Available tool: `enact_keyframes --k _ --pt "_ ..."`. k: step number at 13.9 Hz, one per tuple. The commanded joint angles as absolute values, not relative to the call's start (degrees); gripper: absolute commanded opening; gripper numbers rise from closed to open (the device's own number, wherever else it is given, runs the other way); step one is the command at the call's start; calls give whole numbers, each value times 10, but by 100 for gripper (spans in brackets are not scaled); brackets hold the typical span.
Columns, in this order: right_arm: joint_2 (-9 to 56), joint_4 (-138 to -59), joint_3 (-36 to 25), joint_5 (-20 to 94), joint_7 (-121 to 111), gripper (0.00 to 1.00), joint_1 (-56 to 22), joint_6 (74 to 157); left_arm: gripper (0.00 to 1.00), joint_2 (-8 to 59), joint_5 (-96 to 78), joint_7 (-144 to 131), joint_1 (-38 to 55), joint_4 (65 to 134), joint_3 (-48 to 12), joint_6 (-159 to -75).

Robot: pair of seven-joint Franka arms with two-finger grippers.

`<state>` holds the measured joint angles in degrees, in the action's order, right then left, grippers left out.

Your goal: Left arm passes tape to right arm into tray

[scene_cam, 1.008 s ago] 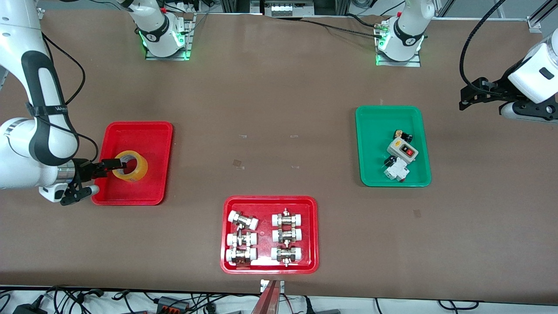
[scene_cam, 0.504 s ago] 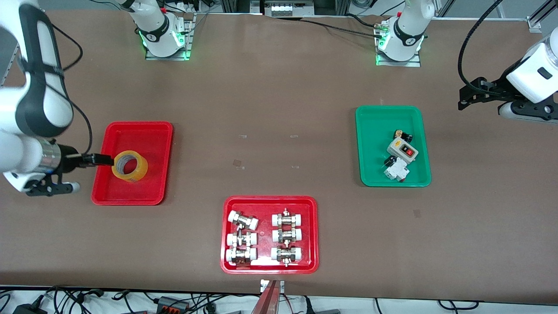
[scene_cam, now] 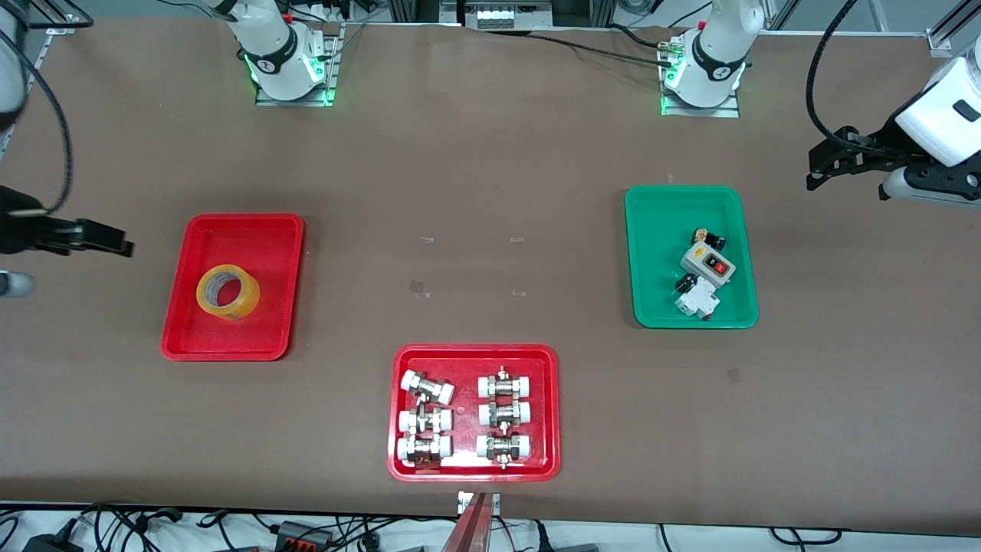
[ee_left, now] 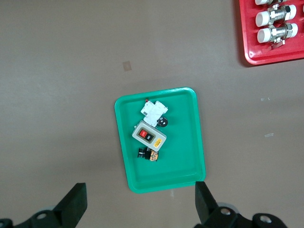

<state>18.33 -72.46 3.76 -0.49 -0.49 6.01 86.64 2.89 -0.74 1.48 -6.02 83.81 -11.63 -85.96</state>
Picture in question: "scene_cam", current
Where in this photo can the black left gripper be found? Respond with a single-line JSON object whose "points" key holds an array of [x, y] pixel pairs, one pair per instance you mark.
{"points": [[878, 145]]}

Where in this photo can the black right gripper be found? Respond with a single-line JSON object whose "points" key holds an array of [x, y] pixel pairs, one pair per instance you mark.
{"points": [[17, 232]]}

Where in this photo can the yellow packing tape roll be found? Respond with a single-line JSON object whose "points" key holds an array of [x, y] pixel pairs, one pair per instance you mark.
{"points": [[245, 303]]}

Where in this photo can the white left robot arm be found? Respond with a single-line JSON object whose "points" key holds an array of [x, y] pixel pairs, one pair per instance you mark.
{"points": [[720, 46]]}

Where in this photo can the red plastic tray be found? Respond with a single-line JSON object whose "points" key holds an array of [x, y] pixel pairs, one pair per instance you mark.
{"points": [[268, 253], [469, 360]]}

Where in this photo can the green plastic tray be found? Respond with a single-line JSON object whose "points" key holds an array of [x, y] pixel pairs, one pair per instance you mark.
{"points": [[655, 291]]}

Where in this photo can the white circuit breaker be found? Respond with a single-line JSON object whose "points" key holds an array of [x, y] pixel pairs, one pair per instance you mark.
{"points": [[699, 300]]}

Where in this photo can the black power adapter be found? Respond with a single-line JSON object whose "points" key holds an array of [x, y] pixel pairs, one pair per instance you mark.
{"points": [[50, 544]]}

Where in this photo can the white metal pipe fitting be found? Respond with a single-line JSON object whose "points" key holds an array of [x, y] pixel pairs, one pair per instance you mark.
{"points": [[427, 387], [424, 447], [425, 420], [503, 446], [505, 414], [505, 386]]}

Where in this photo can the black orange connector box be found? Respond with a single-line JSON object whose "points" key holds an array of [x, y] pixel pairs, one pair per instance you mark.
{"points": [[303, 533]]}

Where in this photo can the white power strip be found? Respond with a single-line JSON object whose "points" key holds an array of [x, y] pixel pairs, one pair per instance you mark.
{"points": [[498, 14]]}

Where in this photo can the small printed marker plate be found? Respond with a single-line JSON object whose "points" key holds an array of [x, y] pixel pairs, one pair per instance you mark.
{"points": [[464, 502]]}

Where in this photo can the red metal bar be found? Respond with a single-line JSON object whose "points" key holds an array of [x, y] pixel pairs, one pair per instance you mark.
{"points": [[471, 529]]}

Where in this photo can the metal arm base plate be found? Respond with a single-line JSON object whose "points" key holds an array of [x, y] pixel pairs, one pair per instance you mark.
{"points": [[701, 112], [335, 69]]}

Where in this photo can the aluminium table edge rail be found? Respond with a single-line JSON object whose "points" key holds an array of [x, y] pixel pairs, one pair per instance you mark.
{"points": [[57, 24], [950, 38]]}

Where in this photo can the grey switch box red button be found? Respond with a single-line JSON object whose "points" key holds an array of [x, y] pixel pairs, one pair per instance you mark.
{"points": [[701, 262]]}

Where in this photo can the aluminium frame profile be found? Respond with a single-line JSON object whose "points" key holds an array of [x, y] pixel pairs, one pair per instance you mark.
{"points": [[414, 9]]}

